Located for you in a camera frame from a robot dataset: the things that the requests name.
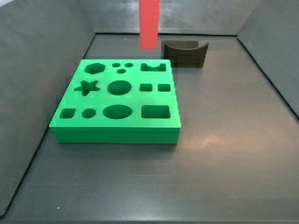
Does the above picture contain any red rectangular peg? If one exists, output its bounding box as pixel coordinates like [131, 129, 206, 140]
[139, 0, 161, 50]

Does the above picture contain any green shape-sorter block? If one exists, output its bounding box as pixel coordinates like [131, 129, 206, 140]
[50, 59, 182, 144]

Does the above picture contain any black curved block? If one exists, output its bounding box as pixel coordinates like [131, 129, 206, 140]
[162, 40, 210, 68]

